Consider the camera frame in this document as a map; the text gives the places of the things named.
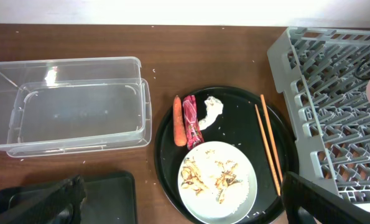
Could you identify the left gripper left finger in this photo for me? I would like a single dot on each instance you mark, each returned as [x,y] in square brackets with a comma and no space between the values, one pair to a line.
[60,203]

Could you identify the grey dishwasher rack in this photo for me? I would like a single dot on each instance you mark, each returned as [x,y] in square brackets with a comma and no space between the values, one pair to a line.
[323,74]

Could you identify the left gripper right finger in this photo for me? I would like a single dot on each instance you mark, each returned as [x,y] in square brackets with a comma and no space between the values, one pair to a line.
[306,202]

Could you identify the red snack wrapper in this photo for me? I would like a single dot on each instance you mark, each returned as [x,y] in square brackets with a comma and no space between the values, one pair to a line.
[192,129]

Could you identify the grey plate with food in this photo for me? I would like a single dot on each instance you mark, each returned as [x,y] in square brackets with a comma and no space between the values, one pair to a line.
[217,183]

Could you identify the wooden chopstick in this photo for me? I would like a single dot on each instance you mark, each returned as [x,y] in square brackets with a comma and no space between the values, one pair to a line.
[268,153]
[271,136]

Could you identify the crumpled white tissue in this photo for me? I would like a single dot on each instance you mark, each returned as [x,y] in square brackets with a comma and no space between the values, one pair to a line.
[214,108]

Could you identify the black rectangular tray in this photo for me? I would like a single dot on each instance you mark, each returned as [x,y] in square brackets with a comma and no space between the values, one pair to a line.
[109,198]

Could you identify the clear plastic bin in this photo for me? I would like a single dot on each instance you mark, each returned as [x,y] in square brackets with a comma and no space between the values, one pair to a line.
[68,106]

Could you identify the round black tray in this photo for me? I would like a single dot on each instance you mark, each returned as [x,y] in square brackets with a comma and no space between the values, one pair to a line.
[238,125]

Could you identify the orange carrot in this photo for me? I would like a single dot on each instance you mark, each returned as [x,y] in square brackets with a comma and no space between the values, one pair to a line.
[179,134]

